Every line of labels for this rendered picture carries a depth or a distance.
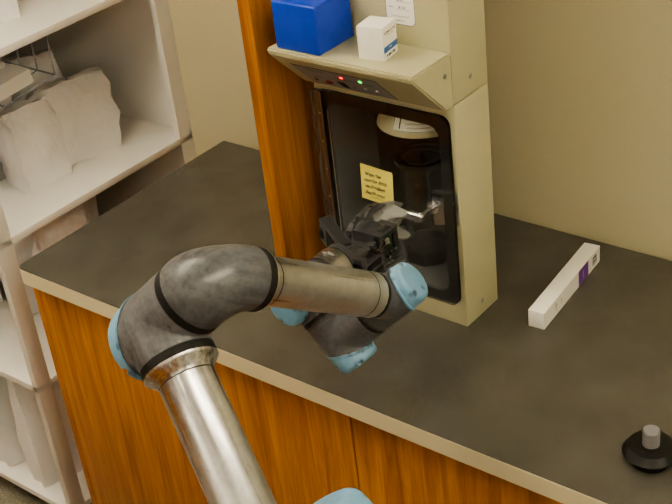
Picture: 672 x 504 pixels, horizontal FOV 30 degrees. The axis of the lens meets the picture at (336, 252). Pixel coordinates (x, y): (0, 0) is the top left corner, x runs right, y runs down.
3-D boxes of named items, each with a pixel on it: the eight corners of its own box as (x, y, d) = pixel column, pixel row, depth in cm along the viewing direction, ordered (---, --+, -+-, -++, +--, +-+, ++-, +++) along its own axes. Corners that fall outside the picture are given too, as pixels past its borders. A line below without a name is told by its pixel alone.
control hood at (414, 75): (311, 75, 237) (305, 25, 232) (455, 106, 219) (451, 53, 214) (272, 98, 230) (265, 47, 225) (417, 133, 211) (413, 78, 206)
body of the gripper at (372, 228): (404, 257, 225) (364, 289, 217) (365, 246, 230) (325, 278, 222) (399, 220, 221) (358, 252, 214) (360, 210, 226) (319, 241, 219)
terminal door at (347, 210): (337, 265, 258) (315, 86, 237) (462, 305, 241) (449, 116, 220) (335, 266, 258) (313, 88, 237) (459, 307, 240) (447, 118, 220)
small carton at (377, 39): (372, 47, 219) (369, 15, 216) (398, 50, 217) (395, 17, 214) (359, 58, 216) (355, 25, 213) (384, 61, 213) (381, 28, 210)
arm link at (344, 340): (382, 349, 205) (339, 297, 205) (336, 384, 210) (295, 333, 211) (399, 332, 211) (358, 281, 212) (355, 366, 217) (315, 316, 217)
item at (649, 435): (637, 435, 211) (638, 404, 208) (689, 454, 206) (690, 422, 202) (611, 467, 205) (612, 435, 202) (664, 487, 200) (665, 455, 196)
